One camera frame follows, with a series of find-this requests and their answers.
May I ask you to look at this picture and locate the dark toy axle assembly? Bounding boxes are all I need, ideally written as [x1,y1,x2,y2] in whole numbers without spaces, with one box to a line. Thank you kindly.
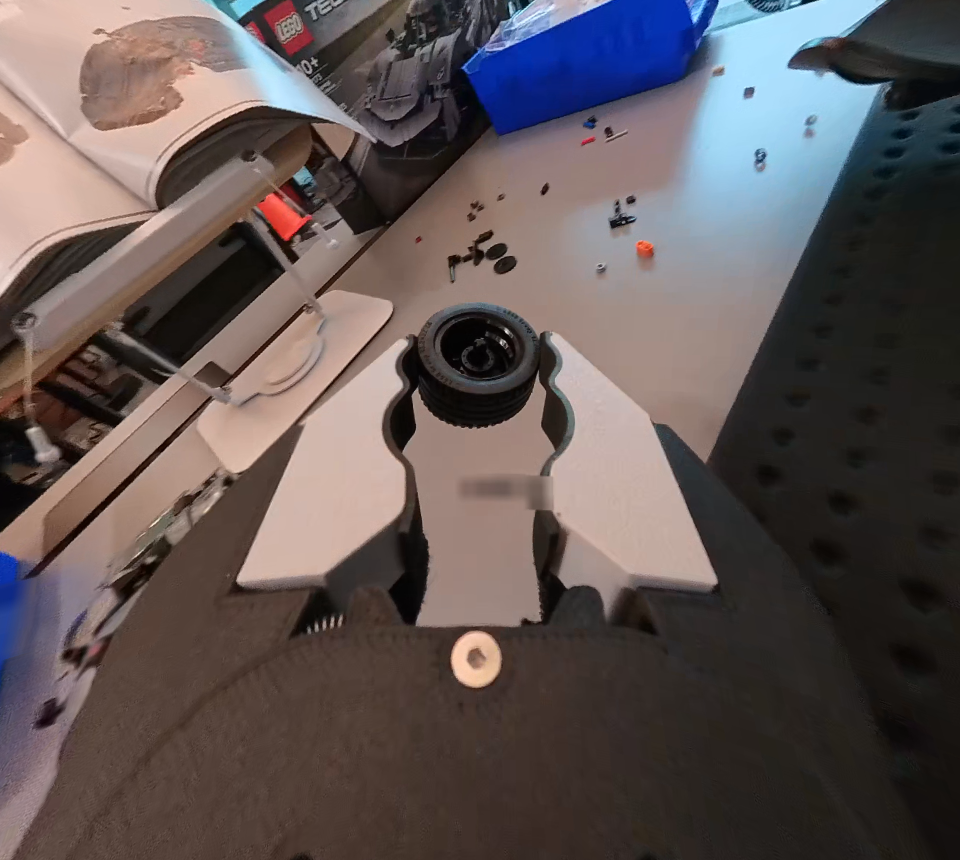
[447,228,496,284]

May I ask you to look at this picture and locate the white book stand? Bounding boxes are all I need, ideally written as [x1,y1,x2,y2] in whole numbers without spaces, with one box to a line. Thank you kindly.
[11,149,396,477]

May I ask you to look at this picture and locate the black toy wheel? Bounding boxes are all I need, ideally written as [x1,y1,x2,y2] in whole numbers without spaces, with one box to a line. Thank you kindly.
[414,303,543,432]

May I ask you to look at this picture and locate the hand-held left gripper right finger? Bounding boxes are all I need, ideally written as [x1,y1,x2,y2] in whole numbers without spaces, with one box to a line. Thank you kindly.
[532,331,720,625]

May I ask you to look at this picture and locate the open instruction book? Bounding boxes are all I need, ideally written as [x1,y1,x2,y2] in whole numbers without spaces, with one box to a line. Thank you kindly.
[0,0,376,291]

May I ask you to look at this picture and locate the black toy set box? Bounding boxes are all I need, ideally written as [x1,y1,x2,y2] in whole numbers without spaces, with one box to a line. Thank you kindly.
[238,0,513,236]

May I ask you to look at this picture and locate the scattered tiny toy pieces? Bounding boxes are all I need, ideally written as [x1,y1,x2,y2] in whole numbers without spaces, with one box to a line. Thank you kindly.
[465,65,819,224]

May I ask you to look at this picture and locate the orange plastic cone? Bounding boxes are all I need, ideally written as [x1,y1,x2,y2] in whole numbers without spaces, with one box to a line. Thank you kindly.
[253,191,314,244]

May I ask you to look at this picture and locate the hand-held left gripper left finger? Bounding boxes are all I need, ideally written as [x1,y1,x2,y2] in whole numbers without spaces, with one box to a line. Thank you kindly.
[234,335,430,625]

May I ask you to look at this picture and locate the blue plastic bin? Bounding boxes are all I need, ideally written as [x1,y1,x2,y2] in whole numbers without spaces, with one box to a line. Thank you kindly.
[459,0,729,136]

